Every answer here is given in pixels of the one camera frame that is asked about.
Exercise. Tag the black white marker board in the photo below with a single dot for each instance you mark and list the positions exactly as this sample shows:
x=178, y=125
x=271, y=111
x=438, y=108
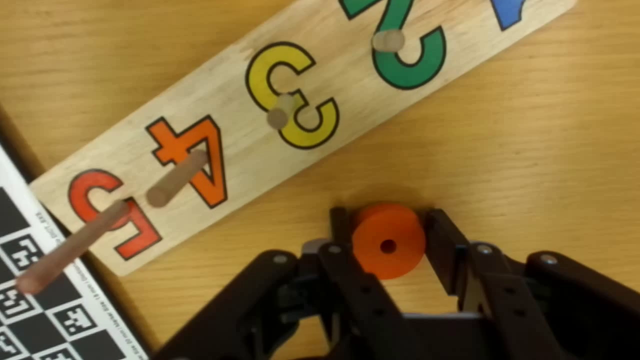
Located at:
x=41, y=320

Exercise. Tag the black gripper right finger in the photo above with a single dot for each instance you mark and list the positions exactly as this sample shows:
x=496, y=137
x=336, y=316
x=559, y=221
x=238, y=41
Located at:
x=547, y=307

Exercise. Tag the wooden number peg board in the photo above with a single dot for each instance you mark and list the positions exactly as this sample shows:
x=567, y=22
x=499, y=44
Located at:
x=361, y=106

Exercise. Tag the orange disc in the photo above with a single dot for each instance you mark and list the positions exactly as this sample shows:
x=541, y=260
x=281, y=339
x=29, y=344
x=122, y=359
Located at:
x=400, y=230

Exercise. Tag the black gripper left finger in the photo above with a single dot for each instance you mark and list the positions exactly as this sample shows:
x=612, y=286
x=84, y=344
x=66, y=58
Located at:
x=300, y=307

